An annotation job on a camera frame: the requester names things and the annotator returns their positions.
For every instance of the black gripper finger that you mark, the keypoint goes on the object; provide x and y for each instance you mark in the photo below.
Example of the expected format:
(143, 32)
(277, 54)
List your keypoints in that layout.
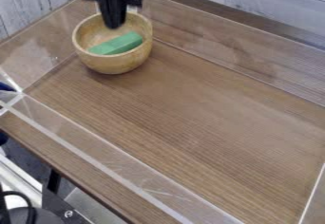
(104, 10)
(119, 7)

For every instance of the brown wooden bowl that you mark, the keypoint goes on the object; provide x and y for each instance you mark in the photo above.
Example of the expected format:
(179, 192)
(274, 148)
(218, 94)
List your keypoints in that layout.
(91, 33)

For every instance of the green rectangular block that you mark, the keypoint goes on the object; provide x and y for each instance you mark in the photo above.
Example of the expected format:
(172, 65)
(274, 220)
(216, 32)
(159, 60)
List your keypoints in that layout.
(117, 45)

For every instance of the blue object at left edge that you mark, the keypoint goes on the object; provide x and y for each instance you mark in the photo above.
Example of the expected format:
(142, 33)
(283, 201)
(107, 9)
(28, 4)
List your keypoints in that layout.
(4, 87)

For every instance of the black table leg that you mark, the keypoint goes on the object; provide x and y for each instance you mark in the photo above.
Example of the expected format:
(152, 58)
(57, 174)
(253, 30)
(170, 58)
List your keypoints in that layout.
(53, 182)

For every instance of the clear acrylic tray wall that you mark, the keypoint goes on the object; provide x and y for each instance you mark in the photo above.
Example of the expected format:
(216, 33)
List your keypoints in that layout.
(207, 137)

